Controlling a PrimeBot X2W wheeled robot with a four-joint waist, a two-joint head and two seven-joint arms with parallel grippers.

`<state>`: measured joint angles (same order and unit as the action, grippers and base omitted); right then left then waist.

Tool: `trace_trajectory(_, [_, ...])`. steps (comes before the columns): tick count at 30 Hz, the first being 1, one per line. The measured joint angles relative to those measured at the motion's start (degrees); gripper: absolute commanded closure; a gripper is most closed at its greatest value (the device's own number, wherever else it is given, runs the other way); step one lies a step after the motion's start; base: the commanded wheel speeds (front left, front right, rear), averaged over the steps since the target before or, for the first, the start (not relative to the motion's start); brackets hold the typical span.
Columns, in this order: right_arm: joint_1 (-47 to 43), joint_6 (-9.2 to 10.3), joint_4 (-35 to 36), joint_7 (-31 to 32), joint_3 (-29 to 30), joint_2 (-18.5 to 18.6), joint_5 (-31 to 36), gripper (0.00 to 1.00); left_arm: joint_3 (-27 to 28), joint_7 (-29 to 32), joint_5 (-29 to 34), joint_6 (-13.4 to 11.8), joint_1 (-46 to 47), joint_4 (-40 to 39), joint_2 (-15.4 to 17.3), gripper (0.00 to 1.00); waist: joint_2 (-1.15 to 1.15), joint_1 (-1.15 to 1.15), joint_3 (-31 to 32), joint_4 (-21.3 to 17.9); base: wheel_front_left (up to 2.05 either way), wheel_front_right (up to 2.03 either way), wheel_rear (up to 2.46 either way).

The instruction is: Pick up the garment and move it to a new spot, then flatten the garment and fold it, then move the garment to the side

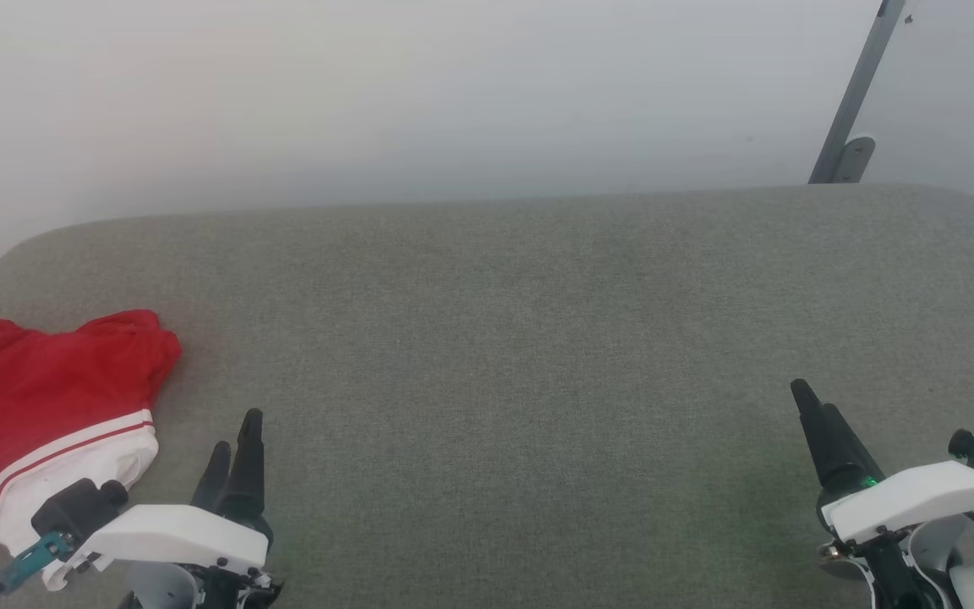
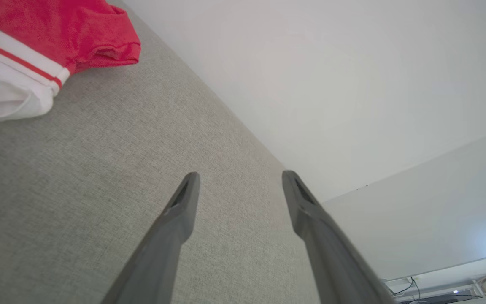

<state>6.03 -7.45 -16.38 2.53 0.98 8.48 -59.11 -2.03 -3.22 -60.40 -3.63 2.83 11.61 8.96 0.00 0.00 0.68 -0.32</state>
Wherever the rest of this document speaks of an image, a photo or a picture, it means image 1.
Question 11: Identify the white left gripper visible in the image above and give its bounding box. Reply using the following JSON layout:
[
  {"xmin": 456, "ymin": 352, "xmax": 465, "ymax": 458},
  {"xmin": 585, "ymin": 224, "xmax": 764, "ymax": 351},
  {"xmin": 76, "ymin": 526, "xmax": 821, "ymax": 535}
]
[{"xmin": 71, "ymin": 409, "xmax": 285, "ymax": 609}]

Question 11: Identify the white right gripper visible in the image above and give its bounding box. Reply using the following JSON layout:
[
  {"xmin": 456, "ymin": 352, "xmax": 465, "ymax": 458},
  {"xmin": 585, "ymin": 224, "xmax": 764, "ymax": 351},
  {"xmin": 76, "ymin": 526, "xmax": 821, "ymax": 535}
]
[{"xmin": 790, "ymin": 378, "xmax": 974, "ymax": 545}]

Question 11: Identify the red and white garment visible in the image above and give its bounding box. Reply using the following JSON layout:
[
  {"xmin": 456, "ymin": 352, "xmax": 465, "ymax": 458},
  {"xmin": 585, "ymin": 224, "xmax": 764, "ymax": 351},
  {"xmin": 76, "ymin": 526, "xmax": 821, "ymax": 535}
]
[{"xmin": 0, "ymin": 310, "xmax": 182, "ymax": 590}]

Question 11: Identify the grey fabric sofa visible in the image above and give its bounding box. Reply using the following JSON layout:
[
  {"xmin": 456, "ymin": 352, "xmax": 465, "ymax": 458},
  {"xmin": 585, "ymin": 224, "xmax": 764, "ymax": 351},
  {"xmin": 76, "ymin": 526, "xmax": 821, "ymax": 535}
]
[{"xmin": 0, "ymin": 184, "xmax": 974, "ymax": 609}]

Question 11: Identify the grey metal pole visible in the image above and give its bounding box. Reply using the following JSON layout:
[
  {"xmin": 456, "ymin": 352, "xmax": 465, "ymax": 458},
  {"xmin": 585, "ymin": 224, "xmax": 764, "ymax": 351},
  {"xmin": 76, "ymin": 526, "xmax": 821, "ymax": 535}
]
[{"xmin": 807, "ymin": 0, "xmax": 907, "ymax": 184}]

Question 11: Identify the grey rounded pole bracket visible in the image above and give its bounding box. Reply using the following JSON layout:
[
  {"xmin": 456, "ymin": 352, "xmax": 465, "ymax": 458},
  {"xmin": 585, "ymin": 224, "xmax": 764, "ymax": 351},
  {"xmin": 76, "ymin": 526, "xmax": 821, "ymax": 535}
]
[{"xmin": 833, "ymin": 135, "xmax": 877, "ymax": 184}]

